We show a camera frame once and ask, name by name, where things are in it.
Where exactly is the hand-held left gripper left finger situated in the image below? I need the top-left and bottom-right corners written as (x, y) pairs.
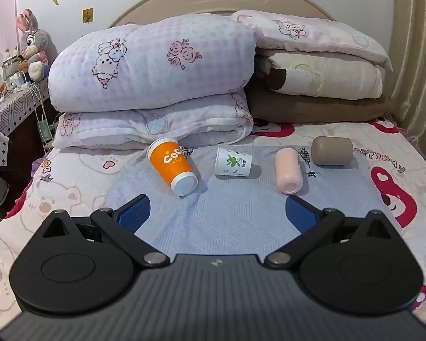
top-left (39, 195), bottom-right (170, 268)

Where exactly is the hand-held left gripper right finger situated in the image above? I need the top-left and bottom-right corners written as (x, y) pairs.
top-left (264, 195), bottom-right (394, 268)

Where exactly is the pink plastic cup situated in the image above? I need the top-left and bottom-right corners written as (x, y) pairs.
top-left (275, 148), bottom-right (304, 195)

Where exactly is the orange paper cup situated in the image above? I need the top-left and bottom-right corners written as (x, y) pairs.
top-left (146, 137), bottom-right (199, 197)

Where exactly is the taupe plastic cup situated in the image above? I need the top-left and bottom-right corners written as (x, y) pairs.
top-left (311, 136), bottom-right (354, 167)

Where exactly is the white printed paper cup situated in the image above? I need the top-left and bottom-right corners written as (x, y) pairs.
top-left (215, 146), bottom-right (252, 178)

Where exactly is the light blue textured mat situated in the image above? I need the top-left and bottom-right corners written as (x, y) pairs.
top-left (104, 144), bottom-right (402, 256)

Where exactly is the white heart print folded blanket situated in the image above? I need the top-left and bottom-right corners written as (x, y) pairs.
top-left (53, 90), bottom-right (254, 150)

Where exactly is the brown folded blanket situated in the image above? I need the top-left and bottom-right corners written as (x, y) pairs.
top-left (247, 77), bottom-right (394, 124)

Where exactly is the green face mask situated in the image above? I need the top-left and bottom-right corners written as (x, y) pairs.
top-left (38, 119), bottom-right (58, 150)

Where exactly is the cream folded blanket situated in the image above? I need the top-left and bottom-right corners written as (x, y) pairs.
top-left (256, 48), bottom-right (383, 99)

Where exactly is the pink checked folded quilt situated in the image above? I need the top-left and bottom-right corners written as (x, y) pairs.
top-left (48, 13), bottom-right (258, 113)

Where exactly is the bedside table with patterned cloth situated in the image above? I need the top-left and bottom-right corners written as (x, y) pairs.
top-left (0, 78), bottom-right (52, 166)

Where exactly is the pink bear print pillow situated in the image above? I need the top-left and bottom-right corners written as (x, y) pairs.
top-left (229, 10), bottom-right (393, 72)

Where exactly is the beige curtain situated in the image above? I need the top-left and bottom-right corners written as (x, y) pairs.
top-left (390, 0), bottom-right (426, 171)

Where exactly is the grey plush rabbit toy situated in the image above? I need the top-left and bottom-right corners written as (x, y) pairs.
top-left (16, 8), bottom-right (51, 82)

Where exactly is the white charging cable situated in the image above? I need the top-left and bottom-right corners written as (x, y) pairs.
top-left (31, 82), bottom-right (48, 150)

